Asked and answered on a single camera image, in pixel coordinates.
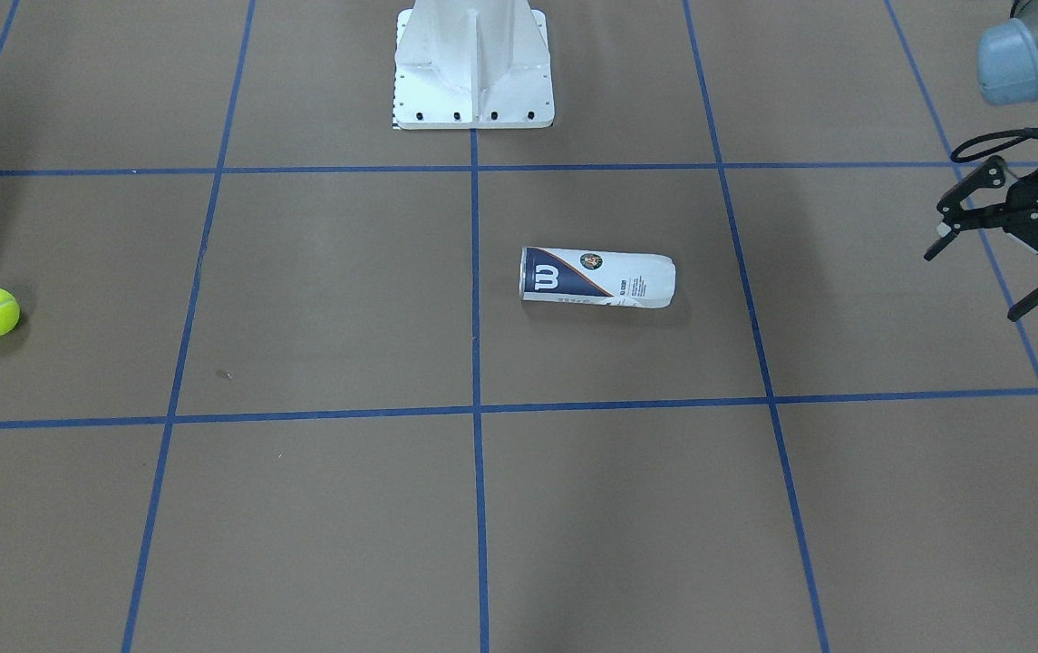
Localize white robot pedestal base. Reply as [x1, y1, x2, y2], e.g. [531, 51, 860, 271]
[392, 1, 556, 130]

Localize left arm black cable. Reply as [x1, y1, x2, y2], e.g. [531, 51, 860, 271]
[950, 89, 1038, 166]

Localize white blue tennis ball can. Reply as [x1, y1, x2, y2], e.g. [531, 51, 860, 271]
[519, 247, 677, 309]

